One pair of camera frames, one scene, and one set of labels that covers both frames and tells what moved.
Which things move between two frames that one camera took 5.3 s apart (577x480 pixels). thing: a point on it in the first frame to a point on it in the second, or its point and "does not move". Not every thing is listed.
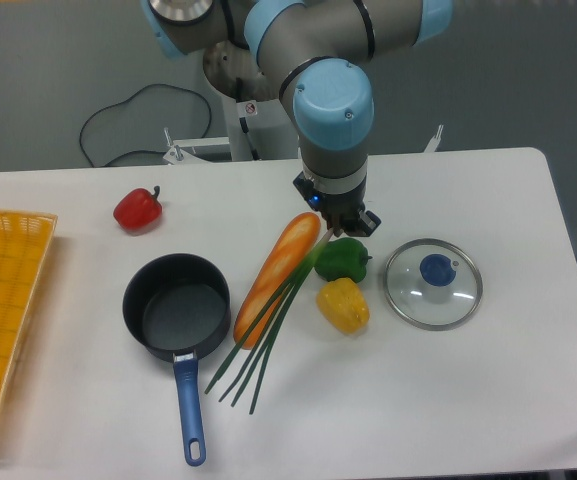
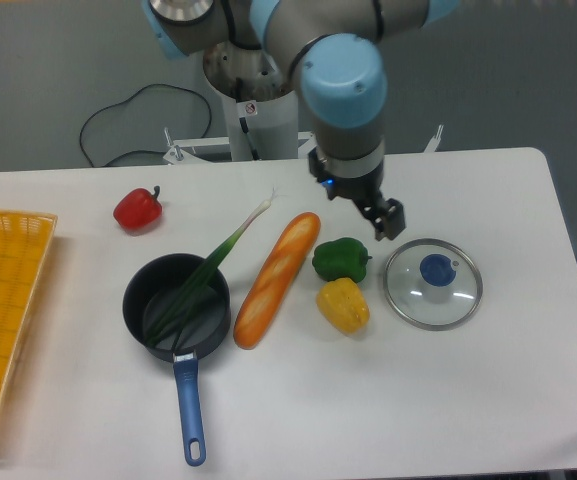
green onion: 260,333 to 167,325
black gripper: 338,208 to 359,187
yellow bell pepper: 344,304 does not move
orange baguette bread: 287,256 does not move
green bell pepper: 343,257 does not move
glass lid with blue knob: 434,284 does not move
